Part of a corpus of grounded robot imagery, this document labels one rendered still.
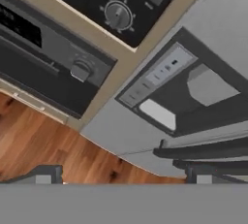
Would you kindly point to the beige tall cabinet frame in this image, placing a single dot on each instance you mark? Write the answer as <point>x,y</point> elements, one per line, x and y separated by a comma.
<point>129,59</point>

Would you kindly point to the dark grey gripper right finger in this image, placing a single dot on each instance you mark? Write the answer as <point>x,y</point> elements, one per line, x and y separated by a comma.
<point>200,173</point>

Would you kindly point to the beige drawer front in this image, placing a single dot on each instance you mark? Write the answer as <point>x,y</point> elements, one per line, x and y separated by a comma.
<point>48,110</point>

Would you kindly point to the dark oven door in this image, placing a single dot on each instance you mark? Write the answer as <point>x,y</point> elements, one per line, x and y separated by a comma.
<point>38,82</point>

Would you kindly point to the black microwave oven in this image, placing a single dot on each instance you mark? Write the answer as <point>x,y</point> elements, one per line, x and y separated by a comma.
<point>97,1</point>

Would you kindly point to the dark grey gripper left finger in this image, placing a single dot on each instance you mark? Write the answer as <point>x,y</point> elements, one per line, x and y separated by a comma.
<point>48,173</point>

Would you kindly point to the grey built-in oven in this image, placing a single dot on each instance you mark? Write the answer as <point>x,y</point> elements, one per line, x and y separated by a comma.
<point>48,56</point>

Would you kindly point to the grey oven knob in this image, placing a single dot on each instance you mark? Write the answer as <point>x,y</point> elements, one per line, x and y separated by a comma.
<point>81,69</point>

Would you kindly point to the grey fridge with dispenser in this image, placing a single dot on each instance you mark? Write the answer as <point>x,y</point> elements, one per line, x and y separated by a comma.
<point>129,131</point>

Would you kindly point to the silver microwave knob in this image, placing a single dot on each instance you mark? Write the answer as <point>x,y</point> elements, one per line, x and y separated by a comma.
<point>117,14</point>

